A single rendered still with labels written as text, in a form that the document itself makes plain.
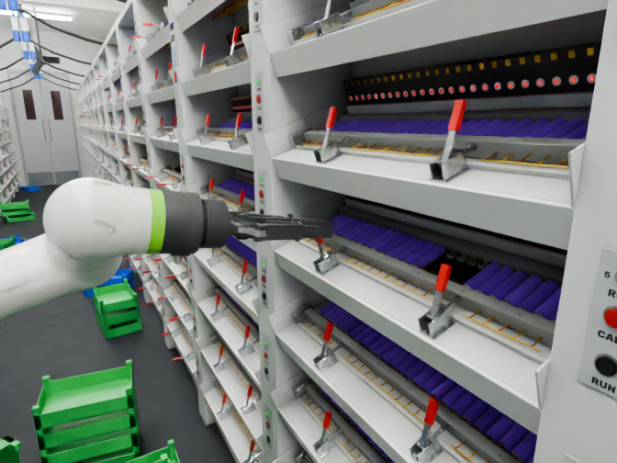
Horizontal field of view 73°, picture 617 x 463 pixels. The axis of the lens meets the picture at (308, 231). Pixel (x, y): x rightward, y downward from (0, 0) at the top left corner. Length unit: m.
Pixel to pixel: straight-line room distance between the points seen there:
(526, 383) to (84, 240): 0.53
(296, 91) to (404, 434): 0.66
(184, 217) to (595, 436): 0.51
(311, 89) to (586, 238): 0.65
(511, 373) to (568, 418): 0.07
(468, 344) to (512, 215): 0.18
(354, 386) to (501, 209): 0.46
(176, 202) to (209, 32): 1.06
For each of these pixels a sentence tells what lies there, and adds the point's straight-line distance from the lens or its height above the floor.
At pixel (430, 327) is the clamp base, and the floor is 0.97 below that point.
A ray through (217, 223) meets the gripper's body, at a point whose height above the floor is 1.08.
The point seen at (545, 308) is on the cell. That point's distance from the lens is 0.57.
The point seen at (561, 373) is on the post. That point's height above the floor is 1.00.
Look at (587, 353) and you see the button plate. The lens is 0.44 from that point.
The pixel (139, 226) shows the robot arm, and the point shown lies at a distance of 0.59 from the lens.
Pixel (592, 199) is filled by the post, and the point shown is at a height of 1.16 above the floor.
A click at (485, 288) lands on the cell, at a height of 1.01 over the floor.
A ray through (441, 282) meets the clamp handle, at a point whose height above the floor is 1.02.
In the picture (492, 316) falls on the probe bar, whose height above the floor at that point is 0.99.
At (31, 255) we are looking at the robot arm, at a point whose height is 1.04.
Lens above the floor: 1.22
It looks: 15 degrees down
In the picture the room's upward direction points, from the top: straight up
